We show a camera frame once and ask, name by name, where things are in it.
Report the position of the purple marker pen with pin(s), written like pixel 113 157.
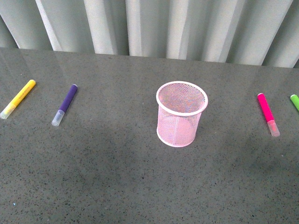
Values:
pixel 64 106

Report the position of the pink marker pen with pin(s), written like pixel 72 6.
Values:
pixel 268 115

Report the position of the pink mesh pen cup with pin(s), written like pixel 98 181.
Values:
pixel 180 105

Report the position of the yellow marker pen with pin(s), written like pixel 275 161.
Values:
pixel 17 99

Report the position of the white pleated curtain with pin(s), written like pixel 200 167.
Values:
pixel 252 32

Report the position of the green marker pen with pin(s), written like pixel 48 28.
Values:
pixel 295 100

